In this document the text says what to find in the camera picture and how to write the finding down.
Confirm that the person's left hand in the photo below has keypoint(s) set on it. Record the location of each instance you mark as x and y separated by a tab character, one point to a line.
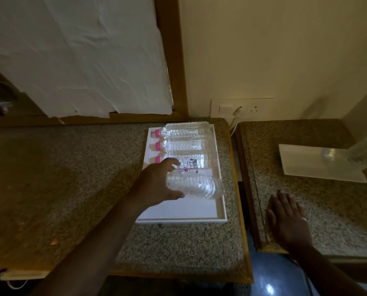
151	188

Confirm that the person's right hand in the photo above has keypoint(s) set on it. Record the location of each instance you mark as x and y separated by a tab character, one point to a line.
289	226

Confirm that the person's right middle finger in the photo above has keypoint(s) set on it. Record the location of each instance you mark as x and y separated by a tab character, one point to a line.
284	200

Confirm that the person's right little finger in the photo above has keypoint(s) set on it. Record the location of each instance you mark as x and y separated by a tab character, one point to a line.
301	212

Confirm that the person's right thumb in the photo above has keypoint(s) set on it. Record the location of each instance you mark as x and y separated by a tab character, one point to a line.
269	219

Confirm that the person's left thumb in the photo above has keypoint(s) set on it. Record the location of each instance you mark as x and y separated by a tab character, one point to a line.
176	196

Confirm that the clear plastic water bottle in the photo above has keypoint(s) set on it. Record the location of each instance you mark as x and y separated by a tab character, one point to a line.
362	152
198	185

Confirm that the person's left forearm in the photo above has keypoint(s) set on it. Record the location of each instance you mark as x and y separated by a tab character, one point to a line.
94	252

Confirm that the person's right forearm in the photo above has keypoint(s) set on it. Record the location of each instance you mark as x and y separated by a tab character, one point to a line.
328	271

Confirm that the white rimmed tray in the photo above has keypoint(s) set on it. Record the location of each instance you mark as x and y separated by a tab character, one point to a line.
186	209

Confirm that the clear bottle with pink cap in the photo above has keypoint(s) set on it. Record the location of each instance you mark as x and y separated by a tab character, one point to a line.
183	130
186	144
195	160

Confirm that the flat white tray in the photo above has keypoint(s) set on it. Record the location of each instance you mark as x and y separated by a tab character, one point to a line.
306	164

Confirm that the white plug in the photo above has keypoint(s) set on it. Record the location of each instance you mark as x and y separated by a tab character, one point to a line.
238	111

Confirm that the small orange scrap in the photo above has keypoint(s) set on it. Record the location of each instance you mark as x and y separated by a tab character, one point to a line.
54	241

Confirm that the white paper tag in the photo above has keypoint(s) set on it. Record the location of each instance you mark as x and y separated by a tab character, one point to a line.
23	274

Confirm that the white paper sheet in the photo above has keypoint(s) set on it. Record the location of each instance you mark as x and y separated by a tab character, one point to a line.
78	52

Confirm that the white wall switch plate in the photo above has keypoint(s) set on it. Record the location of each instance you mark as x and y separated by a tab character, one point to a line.
226	108

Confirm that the wooden mirror frame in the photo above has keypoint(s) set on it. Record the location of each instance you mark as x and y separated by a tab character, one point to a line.
172	52

